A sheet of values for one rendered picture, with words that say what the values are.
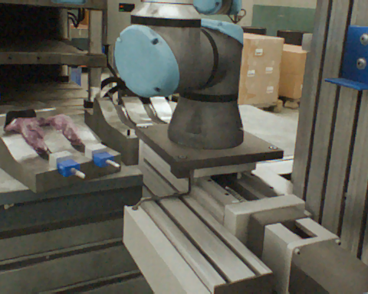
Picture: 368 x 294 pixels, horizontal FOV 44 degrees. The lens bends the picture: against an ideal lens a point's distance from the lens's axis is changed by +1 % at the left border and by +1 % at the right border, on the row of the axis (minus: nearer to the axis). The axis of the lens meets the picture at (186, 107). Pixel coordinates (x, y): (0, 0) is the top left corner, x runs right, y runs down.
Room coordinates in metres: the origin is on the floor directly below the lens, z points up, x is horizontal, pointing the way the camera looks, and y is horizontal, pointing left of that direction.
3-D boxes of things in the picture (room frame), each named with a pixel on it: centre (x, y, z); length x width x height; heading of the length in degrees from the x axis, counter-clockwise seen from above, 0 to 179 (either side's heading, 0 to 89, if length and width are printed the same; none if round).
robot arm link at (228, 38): (0.86, -0.04, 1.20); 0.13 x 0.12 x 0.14; 142
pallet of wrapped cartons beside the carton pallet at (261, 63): (5.84, -0.55, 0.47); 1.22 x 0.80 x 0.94; 34
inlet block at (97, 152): (1.18, 0.21, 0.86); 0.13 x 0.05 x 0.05; 45
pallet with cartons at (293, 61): (6.46, -1.34, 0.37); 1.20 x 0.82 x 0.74; 38
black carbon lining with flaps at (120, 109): (1.55, 0.17, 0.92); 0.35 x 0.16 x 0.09; 28
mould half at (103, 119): (1.57, 0.17, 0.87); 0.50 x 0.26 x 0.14; 28
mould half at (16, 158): (1.33, 0.45, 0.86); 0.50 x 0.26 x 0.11; 45
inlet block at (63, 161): (1.10, 0.29, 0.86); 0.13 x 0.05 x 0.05; 45
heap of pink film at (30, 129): (1.33, 0.44, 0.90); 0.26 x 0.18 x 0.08; 45
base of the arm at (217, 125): (0.86, -0.04, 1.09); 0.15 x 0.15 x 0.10
